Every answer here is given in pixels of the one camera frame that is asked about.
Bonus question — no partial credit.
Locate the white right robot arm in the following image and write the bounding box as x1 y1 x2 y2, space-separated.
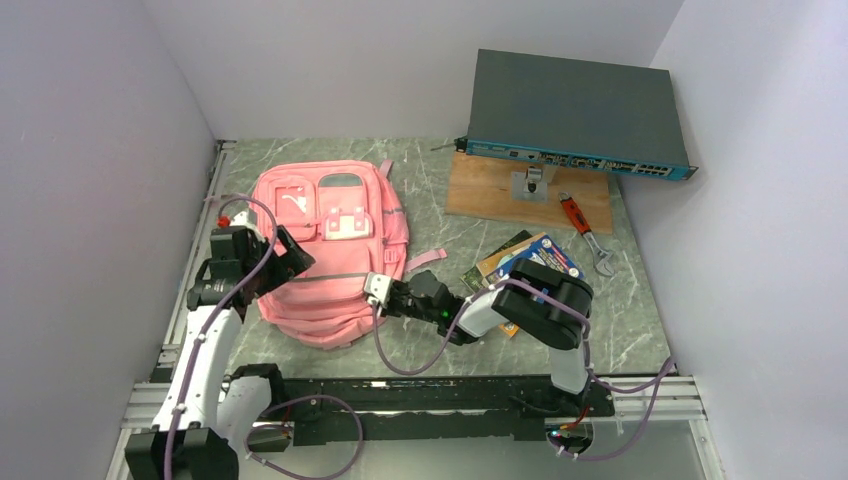
364 259 594 415

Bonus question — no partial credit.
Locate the grey metal bracket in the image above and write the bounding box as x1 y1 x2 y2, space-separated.
510 166 555 203

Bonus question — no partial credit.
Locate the blue network switch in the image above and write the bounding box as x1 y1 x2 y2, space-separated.
456 49 697 181

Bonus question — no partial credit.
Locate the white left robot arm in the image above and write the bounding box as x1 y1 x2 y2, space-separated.
124 225 315 479

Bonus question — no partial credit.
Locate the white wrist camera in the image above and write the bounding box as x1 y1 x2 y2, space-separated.
216 210 260 235
363 272 395 311

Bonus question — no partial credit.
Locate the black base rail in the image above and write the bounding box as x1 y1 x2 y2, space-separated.
255 374 615 446

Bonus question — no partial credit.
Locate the wooden board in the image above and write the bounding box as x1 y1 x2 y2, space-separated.
445 152 613 234

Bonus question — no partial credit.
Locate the orange adjustable wrench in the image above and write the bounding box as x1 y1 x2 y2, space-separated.
558 192 615 278

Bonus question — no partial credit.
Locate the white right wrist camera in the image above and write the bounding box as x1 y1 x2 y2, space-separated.
363 272 395 311

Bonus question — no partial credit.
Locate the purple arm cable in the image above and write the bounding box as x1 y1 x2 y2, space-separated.
370 278 677 464
162 193 280 480

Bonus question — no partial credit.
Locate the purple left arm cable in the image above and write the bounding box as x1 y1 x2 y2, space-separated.
162 193 280 480

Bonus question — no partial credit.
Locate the blue sticker book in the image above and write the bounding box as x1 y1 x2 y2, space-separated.
486 234 585 284

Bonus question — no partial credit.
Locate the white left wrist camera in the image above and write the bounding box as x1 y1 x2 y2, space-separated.
216 210 260 235

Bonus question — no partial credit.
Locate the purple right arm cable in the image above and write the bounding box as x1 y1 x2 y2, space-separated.
370 278 677 464

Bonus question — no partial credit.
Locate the pink student backpack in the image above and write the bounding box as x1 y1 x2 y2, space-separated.
252 160 447 350

